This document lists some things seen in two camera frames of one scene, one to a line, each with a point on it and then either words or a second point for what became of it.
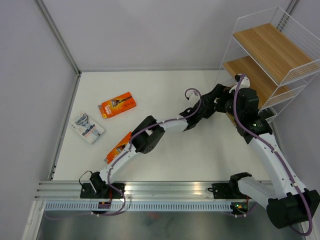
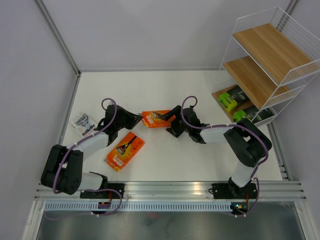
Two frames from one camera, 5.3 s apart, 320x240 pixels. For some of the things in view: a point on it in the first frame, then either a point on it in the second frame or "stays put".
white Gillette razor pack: [87, 127] stays put
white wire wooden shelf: [280, 56] stays put
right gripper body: [226, 103] → [186, 128]
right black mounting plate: [221, 191] stays put
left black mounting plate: [106, 191] stays put
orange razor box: [117, 105] → [152, 119]
